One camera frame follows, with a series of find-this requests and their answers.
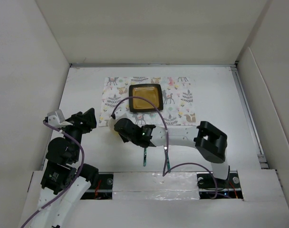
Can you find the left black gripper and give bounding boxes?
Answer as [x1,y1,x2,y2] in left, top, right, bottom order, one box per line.
[61,107,96,161]

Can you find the square yellow black plate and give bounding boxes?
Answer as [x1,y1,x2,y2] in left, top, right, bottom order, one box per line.
[129,84,164,113]

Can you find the floral animal print cloth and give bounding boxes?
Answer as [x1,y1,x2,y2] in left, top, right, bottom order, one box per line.
[98,76,196,127]

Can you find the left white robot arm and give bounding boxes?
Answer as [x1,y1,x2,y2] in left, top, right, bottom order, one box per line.
[30,108,99,228]

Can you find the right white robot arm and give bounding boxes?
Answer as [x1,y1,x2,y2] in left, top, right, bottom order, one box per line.
[114,118,230,187]

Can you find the yellow mug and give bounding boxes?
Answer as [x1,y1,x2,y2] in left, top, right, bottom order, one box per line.
[108,118,119,138]

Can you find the knife with teal handle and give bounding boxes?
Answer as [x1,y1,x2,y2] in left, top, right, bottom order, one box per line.
[143,148,147,167]

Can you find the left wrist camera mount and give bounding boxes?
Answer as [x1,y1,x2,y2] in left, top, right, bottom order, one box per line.
[45,109,71,128]

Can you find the fork with teal handle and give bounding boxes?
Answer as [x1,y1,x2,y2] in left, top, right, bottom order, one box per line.
[163,145,171,174]

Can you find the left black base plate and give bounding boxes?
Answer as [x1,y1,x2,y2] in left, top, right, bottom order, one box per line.
[81,173,114,200]

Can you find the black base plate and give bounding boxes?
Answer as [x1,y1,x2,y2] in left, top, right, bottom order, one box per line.
[81,173,114,200]
[197,172,243,200]

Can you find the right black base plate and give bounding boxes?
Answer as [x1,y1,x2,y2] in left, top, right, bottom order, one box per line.
[197,172,243,200]

